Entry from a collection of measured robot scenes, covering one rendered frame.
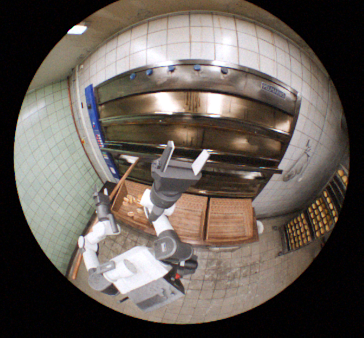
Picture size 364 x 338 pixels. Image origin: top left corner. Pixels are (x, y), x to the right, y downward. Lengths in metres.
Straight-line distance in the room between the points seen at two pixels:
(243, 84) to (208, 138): 0.48
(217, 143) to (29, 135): 2.27
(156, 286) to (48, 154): 1.90
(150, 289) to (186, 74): 1.08
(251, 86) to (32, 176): 2.55
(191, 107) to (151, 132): 0.39
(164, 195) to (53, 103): 1.96
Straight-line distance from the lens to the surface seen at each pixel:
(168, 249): 0.43
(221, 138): 0.77
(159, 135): 0.82
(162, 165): 0.19
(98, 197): 0.62
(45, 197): 2.10
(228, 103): 0.72
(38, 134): 1.93
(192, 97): 0.70
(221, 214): 1.44
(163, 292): 0.50
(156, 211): 0.31
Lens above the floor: 1.85
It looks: 35 degrees down
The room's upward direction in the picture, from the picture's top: straight up
